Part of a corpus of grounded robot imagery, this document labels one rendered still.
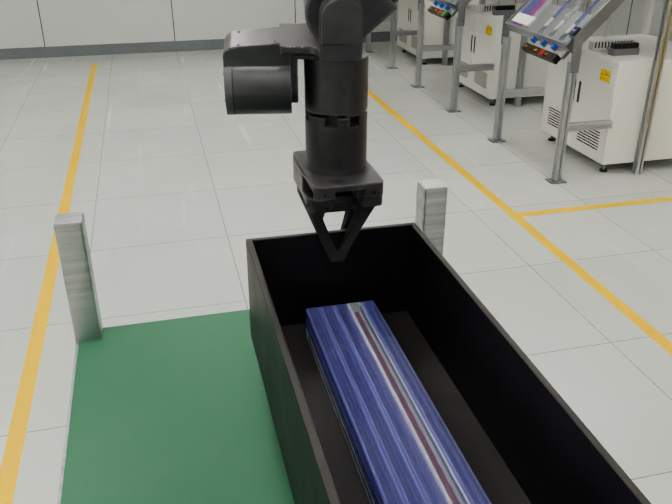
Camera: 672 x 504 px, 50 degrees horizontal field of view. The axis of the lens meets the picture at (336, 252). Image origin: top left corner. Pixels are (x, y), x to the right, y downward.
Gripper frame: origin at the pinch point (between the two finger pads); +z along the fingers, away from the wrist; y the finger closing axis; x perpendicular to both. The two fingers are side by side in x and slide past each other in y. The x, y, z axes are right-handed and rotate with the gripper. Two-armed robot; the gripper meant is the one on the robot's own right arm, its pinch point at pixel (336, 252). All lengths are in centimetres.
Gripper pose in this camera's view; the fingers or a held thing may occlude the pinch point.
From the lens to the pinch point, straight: 72.7
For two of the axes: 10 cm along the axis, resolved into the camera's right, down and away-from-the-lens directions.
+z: 0.0, 8.9, 4.5
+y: 2.4, 4.4, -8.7
